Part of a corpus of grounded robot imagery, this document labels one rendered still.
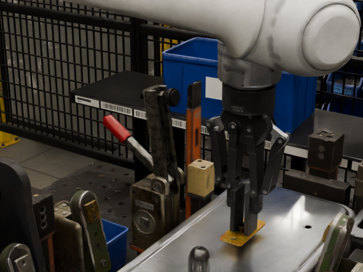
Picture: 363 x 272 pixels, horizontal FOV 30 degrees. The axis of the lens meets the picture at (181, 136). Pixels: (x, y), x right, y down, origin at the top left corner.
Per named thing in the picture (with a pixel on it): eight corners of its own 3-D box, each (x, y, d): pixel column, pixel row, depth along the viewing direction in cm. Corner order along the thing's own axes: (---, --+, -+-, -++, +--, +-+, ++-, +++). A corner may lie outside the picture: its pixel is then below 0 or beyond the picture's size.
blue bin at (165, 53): (291, 134, 136) (295, 72, 131) (160, 109, 150) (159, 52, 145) (317, 110, 150) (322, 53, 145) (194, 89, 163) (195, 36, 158)
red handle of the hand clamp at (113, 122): (166, 184, 107) (99, 116, 110) (160, 192, 108) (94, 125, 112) (181, 174, 110) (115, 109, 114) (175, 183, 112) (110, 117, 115)
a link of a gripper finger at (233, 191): (235, 191, 101) (231, 190, 101) (233, 232, 103) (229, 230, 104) (245, 184, 103) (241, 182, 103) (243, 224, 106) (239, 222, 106)
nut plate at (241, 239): (240, 246, 100) (241, 239, 99) (218, 239, 102) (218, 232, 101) (266, 223, 106) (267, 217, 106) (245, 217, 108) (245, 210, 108)
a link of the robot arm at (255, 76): (264, 54, 87) (263, 98, 89) (295, 39, 94) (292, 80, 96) (204, 44, 92) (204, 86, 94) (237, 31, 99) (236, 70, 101)
